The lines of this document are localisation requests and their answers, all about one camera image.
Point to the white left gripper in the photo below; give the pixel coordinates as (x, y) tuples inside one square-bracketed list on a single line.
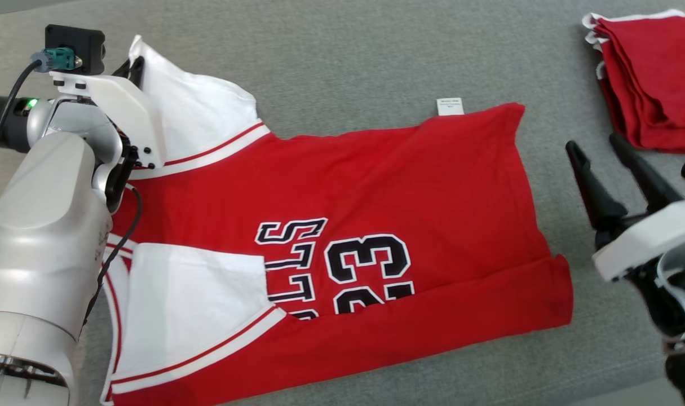
[(133, 118)]

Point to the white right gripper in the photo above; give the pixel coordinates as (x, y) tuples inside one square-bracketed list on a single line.
[(652, 237)]

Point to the red shorts with white stripe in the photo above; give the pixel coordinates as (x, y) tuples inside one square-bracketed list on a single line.
[(658, 73)]

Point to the red Bulls basketball jersey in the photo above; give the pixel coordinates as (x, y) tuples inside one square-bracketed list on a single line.
[(404, 180)]

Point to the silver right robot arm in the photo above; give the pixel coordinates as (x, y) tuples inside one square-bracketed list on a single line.
[(680, 316)]

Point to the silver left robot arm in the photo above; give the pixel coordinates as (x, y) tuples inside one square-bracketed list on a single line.
[(43, 237)]

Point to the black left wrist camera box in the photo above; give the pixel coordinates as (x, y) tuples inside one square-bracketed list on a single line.
[(74, 39)]

